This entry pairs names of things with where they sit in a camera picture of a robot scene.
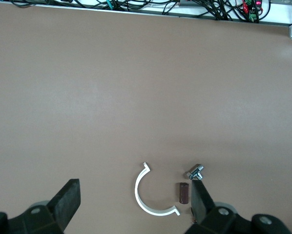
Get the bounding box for white curved clamp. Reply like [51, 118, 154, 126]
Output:
[135, 162, 181, 216]

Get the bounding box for brown table cover sheet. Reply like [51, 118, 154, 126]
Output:
[0, 2, 292, 234]

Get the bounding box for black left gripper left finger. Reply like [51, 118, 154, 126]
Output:
[0, 178, 82, 234]

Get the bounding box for green terminal connector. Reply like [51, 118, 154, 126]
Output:
[242, 0, 259, 23]

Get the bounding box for metal tee fitting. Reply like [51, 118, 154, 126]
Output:
[186, 164, 205, 181]

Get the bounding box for brown ridged block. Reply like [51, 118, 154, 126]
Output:
[178, 182, 190, 205]

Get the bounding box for tangled black cables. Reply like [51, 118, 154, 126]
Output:
[9, 0, 292, 24]

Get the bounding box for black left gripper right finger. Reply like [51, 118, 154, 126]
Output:
[185, 179, 292, 234]

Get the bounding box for white table edge rail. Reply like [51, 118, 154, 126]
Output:
[0, 0, 292, 25]

